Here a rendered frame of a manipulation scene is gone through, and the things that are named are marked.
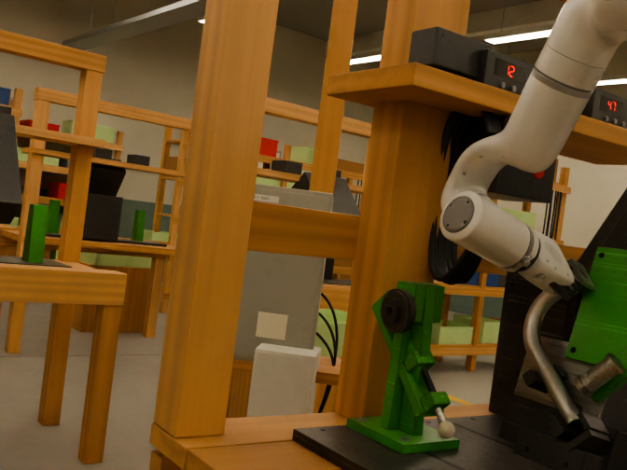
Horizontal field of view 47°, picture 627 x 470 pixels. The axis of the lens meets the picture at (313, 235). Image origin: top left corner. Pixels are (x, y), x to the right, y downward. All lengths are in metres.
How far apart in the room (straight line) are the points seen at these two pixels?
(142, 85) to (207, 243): 10.64
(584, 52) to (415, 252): 0.55
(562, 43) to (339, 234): 0.58
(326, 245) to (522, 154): 0.47
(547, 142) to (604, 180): 10.82
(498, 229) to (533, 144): 0.15
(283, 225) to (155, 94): 10.56
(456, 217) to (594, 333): 0.36
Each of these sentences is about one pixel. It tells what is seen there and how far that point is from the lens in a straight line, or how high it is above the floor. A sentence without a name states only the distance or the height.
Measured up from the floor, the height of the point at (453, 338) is 0.32.
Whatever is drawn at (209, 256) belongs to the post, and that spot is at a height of 1.17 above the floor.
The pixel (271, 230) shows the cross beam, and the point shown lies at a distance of 1.33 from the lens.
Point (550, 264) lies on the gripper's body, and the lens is 1.26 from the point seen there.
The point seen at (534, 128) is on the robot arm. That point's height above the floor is 1.42.
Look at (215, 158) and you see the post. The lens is 1.17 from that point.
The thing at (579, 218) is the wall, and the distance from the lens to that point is 12.04.
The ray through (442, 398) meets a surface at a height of 0.99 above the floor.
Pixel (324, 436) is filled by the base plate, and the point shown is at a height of 0.90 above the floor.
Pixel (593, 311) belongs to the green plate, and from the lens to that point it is 1.38.
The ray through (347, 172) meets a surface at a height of 2.00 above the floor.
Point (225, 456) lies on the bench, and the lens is 1.16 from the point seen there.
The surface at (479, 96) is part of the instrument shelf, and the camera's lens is 1.37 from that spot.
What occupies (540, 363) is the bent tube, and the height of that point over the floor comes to 1.06.
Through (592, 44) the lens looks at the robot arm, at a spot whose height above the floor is 1.53.
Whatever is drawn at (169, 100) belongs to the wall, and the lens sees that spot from 11.96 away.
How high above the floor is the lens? 1.25
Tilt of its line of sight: 1 degrees down
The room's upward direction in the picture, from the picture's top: 7 degrees clockwise
